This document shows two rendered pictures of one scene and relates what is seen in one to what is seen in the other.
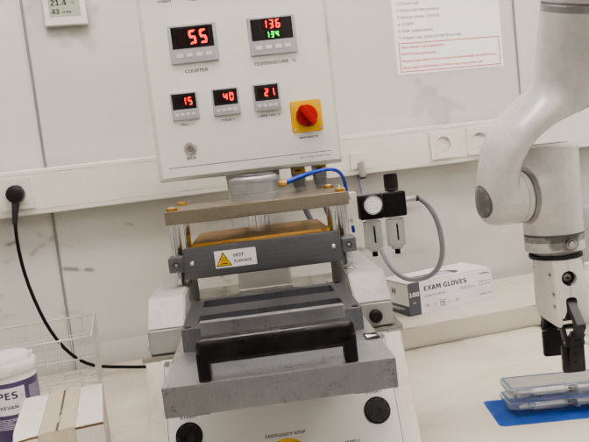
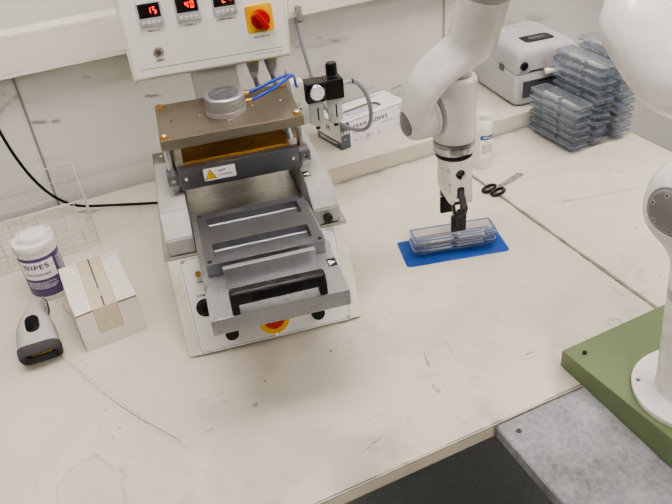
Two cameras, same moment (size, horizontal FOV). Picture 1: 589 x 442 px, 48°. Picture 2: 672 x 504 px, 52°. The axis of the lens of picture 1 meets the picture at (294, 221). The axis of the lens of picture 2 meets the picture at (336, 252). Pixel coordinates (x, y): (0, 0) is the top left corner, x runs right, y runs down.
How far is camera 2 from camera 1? 0.53 m
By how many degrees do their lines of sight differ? 31
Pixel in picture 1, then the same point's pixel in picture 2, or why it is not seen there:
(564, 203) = (462, 124)
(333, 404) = not seen: hidden behind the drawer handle
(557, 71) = (466, 40)
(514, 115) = (432, 67)
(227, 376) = (249, 309)
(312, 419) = not seen: hidden behind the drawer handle
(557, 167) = (460, 100)
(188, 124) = (155, 30)
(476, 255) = (395, 76)
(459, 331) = (380, 164)
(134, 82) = not seen: outside the picture
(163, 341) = (177, 247)
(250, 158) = (212, 57)
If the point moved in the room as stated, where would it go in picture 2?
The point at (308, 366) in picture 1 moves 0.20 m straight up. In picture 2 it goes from (297, 298) to (281, 185)
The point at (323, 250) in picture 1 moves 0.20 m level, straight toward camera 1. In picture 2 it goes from (286, 161) to (299, 214)
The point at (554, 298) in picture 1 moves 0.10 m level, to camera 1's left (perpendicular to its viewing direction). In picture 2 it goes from (449, 187) to (401, 196)
